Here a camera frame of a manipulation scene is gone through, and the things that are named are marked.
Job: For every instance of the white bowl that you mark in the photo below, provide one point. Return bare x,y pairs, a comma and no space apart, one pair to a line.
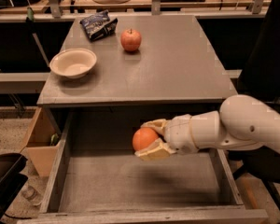
73,63

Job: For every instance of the open grey top drawer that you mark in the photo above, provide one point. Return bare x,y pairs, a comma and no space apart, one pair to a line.
96,179

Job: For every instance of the blue chip bag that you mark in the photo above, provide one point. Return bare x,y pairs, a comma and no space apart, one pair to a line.
99,25

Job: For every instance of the black chair at left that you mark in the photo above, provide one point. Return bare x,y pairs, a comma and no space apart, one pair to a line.
11,179

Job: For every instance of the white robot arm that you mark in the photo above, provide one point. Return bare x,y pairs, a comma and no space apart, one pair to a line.
241,123

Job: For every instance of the red apple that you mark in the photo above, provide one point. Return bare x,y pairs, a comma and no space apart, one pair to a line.
130,40

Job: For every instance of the wooden box on floor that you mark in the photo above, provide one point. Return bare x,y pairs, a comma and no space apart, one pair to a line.
37,143

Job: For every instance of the orange fruit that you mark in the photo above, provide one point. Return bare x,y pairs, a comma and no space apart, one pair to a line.
143,137

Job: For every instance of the grey cabinet with top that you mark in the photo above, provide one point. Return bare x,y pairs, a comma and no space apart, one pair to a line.
175,64

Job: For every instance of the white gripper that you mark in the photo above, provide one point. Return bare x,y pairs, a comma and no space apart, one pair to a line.
178,133

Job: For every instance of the black office chair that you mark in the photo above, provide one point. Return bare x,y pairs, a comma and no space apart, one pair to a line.
261,78

